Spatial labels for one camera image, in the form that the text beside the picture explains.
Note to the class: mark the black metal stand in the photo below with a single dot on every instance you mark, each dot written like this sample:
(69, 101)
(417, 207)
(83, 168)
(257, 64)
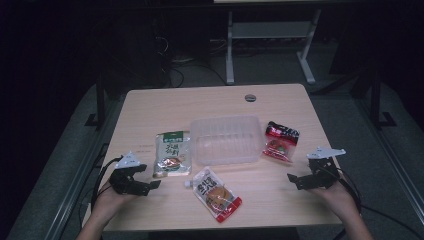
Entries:
(376, 103)
(100, 106)

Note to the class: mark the green and white snack packet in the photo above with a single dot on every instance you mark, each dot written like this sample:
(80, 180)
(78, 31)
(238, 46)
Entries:
(172, 155)

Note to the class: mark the clear plastic container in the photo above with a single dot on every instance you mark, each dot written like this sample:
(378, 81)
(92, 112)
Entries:
(226, 140)

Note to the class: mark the white metal desk frame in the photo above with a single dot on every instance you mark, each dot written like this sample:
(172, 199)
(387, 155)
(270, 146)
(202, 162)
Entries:
(270, 30)

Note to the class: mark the red and black snack packet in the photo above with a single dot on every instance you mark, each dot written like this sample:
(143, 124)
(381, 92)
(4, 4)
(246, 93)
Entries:
(281, 141)

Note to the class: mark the person's left hand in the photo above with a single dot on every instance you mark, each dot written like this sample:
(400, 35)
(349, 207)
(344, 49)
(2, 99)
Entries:
(111, 203)

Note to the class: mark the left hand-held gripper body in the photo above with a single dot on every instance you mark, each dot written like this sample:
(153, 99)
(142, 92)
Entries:
(124, 181)

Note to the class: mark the person's right hand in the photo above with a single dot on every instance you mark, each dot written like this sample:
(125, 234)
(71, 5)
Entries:
(343, 200)

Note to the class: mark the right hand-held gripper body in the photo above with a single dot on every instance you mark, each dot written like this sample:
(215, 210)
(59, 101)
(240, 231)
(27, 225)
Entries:
(322, 173)

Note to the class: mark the grey metal floor rail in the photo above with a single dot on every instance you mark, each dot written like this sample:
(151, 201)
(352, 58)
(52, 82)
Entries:
(80, 180)
(396, 166)

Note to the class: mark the white and red spouted pouch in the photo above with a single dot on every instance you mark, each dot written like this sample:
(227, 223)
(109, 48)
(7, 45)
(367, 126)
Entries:
(215, 195)

